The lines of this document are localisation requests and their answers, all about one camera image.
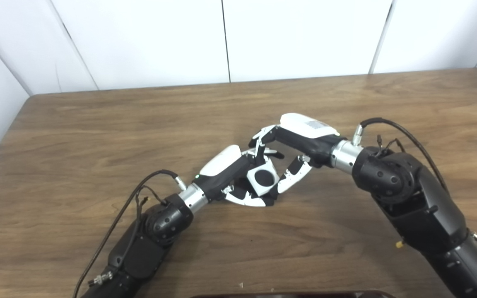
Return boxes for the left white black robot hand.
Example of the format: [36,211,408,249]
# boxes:
[178,144,284,214]

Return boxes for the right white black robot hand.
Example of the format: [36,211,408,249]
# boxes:
[248,113,364,194]

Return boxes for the black peg with square base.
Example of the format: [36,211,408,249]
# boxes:
[232,169,278,207]

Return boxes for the white square piece with hole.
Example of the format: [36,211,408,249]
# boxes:
[246,161,280,197]

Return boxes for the thick black left wrist cable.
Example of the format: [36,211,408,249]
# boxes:
[73,169,187,298]

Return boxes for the thick black wrist cable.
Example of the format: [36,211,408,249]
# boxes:
[73,169,187,298]
[352,118,449,193]

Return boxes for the thin black left arm wire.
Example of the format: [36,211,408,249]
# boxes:
[135,185,169,216]

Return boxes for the thin black arm wire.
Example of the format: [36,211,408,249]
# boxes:
[376,135,405,157]
[135,185,169,216]

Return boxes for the thick black right wrist cable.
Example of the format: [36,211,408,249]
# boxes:
[352,118,449,193]

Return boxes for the thin black right arm wire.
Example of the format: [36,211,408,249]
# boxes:
[376,135,405,157]

